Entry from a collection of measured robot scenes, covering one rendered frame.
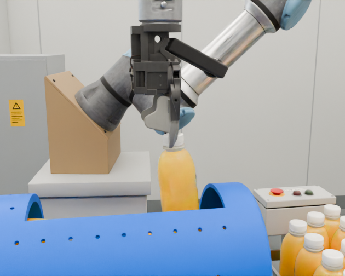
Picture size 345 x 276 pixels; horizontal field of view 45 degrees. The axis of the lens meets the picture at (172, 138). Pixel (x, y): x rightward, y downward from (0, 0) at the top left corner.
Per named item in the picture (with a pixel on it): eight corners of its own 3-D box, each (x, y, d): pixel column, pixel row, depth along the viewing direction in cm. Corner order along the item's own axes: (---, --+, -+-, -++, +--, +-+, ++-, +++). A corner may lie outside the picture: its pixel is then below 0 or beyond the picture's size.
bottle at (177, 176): (162, 246, 77) (151, 150, 73) (168, 228, 84) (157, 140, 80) (200, 245, 76) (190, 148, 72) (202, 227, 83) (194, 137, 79)
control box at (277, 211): (251, 221, 120) (253, 188, 118) (315, 217, 123) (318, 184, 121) (264, 236, 111) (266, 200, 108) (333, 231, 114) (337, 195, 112)
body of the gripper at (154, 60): (131, 92, 76) (129, 25, 74) (176, 92, 78) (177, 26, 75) (133, 98, 69) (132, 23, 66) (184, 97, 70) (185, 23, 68)
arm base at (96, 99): (80, 90, 126) (103, 67, 124) (116, 125, 129) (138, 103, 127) (69, 97, 111) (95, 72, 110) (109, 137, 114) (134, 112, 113)
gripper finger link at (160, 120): (144, 149, 73) (142, 96, 72) (177, 147, 74) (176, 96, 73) (145, 150, 70) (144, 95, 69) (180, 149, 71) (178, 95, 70)
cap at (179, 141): (161, 148, 74) (160, 138, 74) (165, 142, 78) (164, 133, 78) (183, 147, 74) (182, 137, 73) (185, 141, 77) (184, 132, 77)
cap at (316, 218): (313, 217, 102) (314, 210, 101) (327, 223, 99) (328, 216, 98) (303, 221, 100) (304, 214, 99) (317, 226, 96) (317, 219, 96)
